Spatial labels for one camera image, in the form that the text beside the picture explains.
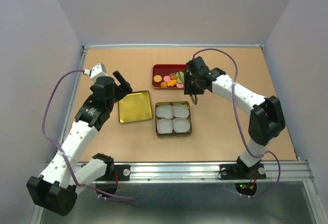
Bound gold square cookie tin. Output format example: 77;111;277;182
155;101;193;138

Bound metal tongs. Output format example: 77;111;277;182
189;94;198;105

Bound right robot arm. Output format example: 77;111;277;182
184;56;285;178

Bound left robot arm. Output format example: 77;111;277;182
27;69;133;216

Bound green round cookie upper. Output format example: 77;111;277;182
176;71;184;78

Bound pink round cookie lower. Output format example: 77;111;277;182
176;83;184;88

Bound pink round cookie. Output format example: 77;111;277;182
163;76;171;83
176;83;184;88

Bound orange fish-shaped cookie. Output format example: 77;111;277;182
167;79;177;87

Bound gold tin lid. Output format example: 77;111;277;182
118;91;153;124

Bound red rectangular tray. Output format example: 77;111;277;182
151;64;187;90

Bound white paper cup back right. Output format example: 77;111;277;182
172;104;190;118

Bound white paper cup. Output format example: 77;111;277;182
156;118;173;134
155;105;173;119
172;104;190;118
172;118;191;133

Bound orange round cookie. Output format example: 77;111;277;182
153;75;162;83

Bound white paper cup back left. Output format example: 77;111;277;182
155;105;173;119

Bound white paper cup front right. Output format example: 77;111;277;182
172;118;191;133

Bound white paper cup front left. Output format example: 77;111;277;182
156;118;173;134

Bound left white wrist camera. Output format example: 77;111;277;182
83;63;107;83

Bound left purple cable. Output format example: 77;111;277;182
42;69;135;202

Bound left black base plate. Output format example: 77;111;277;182
96;164;131;181

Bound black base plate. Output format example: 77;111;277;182
218;163;267;180
96;164;131;181

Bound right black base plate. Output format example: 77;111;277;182
218;163;267;180

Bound aluminium front rail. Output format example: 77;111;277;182
40;160;315;184

